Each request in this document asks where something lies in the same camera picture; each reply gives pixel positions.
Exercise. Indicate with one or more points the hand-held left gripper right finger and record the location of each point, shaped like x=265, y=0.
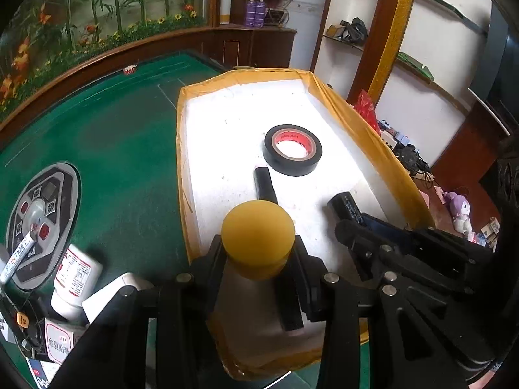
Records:
x=302, y=259

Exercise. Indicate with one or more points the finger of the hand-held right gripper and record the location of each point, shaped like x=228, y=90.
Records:
x=383, y=223
x=357, y=243

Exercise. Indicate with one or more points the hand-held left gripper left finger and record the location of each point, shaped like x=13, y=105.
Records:
x=206, y=267

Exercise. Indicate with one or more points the white bottle yellow cap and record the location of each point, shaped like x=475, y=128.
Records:
x=255, y=235

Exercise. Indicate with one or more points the white power adapter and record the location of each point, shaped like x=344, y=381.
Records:
x=109, y=295

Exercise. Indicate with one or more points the white pill bottle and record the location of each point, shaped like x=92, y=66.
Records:
x=77, y=275

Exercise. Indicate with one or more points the white foam box yellow tape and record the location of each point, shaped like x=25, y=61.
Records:
x=227, y=129

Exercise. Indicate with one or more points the white box red-bordered label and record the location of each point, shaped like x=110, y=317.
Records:
x=61, y=340

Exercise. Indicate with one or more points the white paint marker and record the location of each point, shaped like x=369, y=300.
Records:
x=20, y=257

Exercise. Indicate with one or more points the white medicine box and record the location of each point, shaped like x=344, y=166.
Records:
x=42, y=375

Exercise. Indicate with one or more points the purple plush toy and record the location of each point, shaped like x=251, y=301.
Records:
x=458, y=210

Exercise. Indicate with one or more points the black marker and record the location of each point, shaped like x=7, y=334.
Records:
x=263, y=182

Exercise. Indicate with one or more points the black electrical tape roll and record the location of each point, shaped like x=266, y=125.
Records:
x=275, y=158

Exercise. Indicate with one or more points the red plastic bag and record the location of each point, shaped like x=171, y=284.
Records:
x=367, y=109

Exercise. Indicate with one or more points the green flat item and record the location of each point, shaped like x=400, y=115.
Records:
x=415, y=65

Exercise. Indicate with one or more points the mahjong table control panel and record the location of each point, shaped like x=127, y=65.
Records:
x=56, y=194

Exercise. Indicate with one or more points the black bag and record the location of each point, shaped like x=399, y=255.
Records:
x=354, y=30

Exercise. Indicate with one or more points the small yellow box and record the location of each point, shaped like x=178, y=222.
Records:
x=333, y=30

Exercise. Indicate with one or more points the black object orange tag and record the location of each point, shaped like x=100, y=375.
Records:
x=12, y=312

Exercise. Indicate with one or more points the gold glitter pillar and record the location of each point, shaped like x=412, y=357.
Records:
x=399, y=16

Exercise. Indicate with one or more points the small red white object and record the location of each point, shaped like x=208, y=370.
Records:
x=129, y=69

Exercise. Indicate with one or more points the dark wooden cabinet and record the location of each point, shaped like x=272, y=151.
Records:
x=259, y=48

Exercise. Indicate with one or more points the flower mural glass panel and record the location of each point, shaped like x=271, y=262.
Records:
x=81, y=8

